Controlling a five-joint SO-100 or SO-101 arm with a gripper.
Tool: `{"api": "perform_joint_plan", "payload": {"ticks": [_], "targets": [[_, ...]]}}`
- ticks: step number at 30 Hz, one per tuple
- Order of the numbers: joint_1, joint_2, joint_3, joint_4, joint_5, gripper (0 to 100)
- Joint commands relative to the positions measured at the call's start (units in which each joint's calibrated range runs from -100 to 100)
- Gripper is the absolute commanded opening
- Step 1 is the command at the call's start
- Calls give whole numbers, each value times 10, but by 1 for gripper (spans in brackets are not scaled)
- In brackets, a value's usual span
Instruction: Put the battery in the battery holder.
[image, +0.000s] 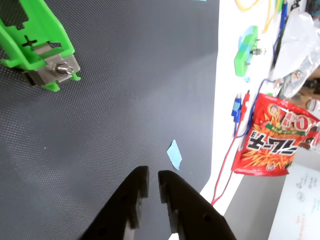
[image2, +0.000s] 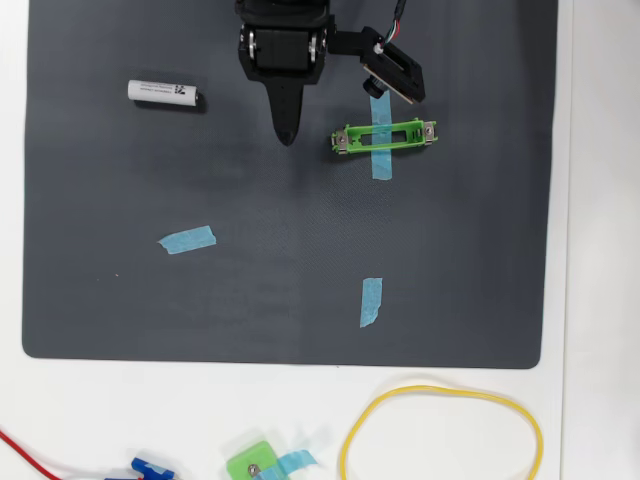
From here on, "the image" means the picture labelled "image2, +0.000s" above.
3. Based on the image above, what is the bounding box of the green plastic block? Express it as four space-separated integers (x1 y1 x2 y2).
225 439 281 480

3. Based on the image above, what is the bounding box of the blue tape strip under holder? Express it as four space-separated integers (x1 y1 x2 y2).
369 92 394 181

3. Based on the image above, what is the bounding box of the blue plastic connector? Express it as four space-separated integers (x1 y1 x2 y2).
130 456 176 480

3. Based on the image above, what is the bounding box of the white cylindrical battery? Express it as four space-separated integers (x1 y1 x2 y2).
127 78 204 109

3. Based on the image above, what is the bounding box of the blue tape on green block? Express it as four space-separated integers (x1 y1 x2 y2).
259 448 319 480

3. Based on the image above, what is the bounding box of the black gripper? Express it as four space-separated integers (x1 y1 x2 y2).
235 10 335 148

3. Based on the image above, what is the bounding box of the short blue tape strip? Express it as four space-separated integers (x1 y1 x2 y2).
358 277 384 330

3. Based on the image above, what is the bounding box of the slanted blue tape strip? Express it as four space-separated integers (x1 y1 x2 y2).
157 224 218 256

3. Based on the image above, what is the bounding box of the green battery holder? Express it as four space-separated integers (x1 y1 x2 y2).
330 118 440 159

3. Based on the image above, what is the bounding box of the multicolour camera cable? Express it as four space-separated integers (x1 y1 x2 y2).
382 0 407 51

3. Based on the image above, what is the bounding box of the red wire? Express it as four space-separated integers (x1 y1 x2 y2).
0 427 64 480

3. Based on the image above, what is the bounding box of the dark grey work mat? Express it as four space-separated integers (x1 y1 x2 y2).
20 0 560 371

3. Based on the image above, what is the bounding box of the yellow rubber band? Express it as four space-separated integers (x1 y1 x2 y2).
338 383 545 480

